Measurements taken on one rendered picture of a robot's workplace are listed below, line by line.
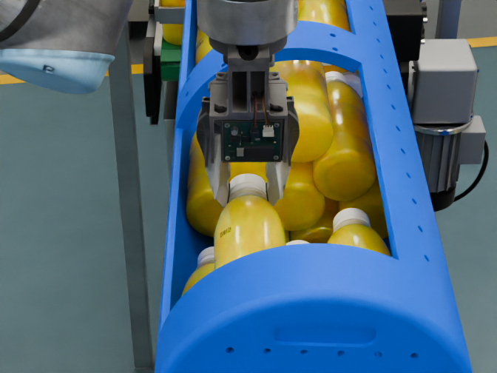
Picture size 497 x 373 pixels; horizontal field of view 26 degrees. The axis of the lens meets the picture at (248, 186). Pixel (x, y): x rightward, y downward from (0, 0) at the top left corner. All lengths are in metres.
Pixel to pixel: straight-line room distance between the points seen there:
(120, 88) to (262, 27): 1.15
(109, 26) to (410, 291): 0.33
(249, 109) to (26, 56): 0.21
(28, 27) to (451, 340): 0.43
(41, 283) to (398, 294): 1.96
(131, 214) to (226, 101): 1.27
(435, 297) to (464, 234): 2.01
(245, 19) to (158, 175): 2.21
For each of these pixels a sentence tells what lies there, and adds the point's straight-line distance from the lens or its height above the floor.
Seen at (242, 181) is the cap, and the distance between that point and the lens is 1.09.
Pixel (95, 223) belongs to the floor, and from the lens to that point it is 2.96.
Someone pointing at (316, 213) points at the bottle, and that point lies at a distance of 1.24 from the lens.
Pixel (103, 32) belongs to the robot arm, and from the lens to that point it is 0.90.
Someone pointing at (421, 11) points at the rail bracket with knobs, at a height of 1.00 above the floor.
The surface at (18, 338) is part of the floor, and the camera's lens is 2.65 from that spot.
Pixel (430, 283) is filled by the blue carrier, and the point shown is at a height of 1.19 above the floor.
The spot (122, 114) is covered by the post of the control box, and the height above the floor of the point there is 0.70.
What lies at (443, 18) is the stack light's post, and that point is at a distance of 2.22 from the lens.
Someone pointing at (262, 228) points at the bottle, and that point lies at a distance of 1.04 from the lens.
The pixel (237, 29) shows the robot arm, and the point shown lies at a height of 1.38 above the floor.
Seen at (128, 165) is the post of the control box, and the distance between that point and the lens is 2.16.
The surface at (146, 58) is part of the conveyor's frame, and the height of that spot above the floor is 0.89.
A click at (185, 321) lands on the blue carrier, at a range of 0.92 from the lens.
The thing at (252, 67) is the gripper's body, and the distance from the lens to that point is 0.94.
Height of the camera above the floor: 1.81
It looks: 36 degrees down
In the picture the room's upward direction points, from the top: straight up
